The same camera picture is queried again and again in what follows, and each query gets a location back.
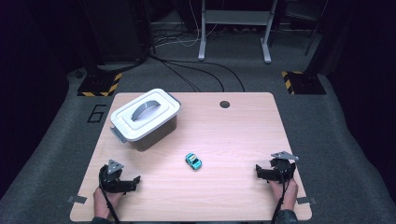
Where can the grey tape tab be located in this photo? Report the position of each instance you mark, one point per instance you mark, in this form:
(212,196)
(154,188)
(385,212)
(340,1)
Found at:
(306,200)
(77,199)

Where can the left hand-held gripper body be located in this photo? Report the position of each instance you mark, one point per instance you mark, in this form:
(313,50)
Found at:
(113,183)

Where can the white metal stand frame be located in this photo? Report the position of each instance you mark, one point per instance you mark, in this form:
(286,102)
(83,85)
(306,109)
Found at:
(236,17)

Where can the person's right hand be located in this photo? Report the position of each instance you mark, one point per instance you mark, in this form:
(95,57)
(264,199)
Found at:
(289,194)

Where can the blue toy car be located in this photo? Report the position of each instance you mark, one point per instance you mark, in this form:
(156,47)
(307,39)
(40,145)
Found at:
(193,161)

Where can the brown transparent storage box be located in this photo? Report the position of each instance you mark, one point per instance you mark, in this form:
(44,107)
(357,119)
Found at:
(157,135)

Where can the dark box-shaped equipment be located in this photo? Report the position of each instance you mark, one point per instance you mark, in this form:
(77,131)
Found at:
(118,31)

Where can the person's left hand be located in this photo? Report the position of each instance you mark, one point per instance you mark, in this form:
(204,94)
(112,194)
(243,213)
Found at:
(104,202)

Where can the black yellow striped stand base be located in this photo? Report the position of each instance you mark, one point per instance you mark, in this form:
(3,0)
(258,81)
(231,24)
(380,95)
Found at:
(306,84)
(99,85)

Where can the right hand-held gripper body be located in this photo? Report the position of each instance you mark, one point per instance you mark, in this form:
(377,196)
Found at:
(281,169)

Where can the black stand post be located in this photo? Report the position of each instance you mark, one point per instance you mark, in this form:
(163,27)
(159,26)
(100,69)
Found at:
(317,43)

